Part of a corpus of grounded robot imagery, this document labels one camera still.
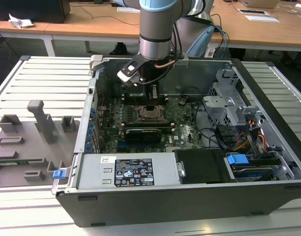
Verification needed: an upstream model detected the metal socket cover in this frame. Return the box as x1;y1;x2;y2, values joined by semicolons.
138;105;167;123

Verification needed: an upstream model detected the CPU socket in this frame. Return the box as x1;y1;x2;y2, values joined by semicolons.
136;104;167;125

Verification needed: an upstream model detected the black RAM slot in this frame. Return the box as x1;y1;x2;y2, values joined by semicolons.
120;122;175;129

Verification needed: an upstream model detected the black graphics card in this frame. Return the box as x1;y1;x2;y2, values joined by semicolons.
125;127;162;144

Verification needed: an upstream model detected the pale blue teach pendant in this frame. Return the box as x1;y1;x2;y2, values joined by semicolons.
185;25;215;58

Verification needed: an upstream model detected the green motherboard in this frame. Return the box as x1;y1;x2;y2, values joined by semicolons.
95;95;206;153

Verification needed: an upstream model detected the metal drive cage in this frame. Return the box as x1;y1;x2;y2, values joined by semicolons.
202;68;247;126

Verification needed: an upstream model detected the wooden desk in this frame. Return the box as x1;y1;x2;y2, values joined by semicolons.
206;0;301;53
0;0;142;57

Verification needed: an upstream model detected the black plastic shroud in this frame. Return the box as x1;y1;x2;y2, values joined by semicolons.
174;149;230;184

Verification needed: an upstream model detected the grey power supply unit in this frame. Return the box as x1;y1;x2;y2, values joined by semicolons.
76;153;179;190

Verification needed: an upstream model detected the blue disk carrier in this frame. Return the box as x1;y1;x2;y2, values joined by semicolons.
226;153;249;171

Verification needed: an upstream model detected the black grey PC case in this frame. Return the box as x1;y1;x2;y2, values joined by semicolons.
55;55;301;228

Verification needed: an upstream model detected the blue plastic latch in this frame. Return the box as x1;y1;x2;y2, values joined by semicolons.
53;169;68;180

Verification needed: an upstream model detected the silver laptop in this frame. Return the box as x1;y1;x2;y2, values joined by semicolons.
238;0;280;9

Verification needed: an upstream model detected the grey parts rack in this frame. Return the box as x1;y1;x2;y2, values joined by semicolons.
0;99;80;189

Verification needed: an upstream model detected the black monitor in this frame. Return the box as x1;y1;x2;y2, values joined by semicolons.
0;0;71;24

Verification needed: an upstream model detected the crumpled white paper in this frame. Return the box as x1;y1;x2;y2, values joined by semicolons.
8;13;35;28

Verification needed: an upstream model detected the hard disk drive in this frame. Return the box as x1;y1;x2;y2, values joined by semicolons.
231;159;282;183

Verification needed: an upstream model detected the green RAM stick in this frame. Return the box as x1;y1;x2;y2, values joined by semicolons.
0;159;43;165

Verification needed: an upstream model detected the black camera cable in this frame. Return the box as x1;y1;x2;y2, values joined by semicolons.
140;56;177;86

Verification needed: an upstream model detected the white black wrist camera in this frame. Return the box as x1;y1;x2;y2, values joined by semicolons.
117;54;146;87

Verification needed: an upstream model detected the black wire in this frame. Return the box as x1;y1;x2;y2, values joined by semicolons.
194;102;224;149

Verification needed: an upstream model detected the blue cable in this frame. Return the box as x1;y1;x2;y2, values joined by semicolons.
213;24;230;58

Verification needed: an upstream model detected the yellow red wire bundle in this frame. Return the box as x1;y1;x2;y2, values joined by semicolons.
247;119;267;153

